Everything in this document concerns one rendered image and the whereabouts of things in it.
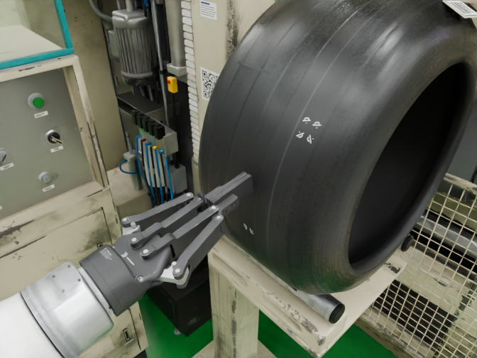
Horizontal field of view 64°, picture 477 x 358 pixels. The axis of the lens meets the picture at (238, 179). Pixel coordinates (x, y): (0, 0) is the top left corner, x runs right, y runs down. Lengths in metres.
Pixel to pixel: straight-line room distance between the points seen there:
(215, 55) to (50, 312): 0.59
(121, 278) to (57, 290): 0.06
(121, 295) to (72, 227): 0.73
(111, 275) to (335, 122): 0.31
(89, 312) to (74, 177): 0.75
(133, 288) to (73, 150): 0.71
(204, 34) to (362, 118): 0.45
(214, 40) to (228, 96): 0.26
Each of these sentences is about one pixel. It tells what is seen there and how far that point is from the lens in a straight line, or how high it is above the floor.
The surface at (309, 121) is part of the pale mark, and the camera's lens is 0.49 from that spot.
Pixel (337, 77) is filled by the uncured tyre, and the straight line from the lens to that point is 0.50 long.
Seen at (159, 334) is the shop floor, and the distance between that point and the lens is 1.86.
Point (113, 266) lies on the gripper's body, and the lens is 0.43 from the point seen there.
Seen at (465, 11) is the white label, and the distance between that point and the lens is 0.66.
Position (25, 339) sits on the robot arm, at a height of 1.22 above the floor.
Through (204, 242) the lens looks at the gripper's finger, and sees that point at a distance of 0.45.
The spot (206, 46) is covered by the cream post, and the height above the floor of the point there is 1.31.
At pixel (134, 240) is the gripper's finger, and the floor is 1.23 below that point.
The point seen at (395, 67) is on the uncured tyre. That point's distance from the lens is 0.53.
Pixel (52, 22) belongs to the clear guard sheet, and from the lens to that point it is 0.98.
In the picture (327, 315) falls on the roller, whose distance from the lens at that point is 0.80.
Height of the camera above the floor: 1.55
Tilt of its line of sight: 36 degrees down
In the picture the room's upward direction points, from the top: straight up
